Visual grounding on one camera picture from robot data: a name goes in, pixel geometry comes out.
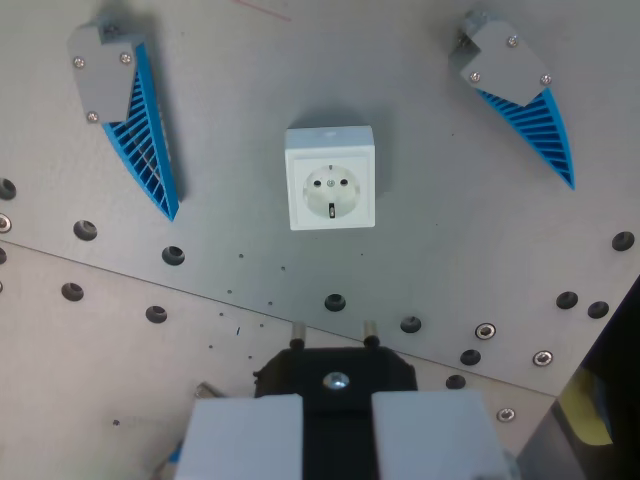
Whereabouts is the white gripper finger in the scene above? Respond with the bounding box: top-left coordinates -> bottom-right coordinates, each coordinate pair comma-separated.
371,389 -> 515,480
173,393 -> 305,480

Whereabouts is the black two-pin power plug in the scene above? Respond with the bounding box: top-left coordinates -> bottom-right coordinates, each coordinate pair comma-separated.
253,321 -> 419,480

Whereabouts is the blue ribbed grey-capped fin fixture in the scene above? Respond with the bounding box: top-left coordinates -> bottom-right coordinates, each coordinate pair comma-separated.
67,13 -> 180,223
448,9 -> 577,191

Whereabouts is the dark post with yellow mark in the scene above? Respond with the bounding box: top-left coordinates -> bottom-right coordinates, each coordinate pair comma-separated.
514,272 -> 640,480

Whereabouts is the white wall socket box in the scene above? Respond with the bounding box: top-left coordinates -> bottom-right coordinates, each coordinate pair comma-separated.
284,125 -> 377,232

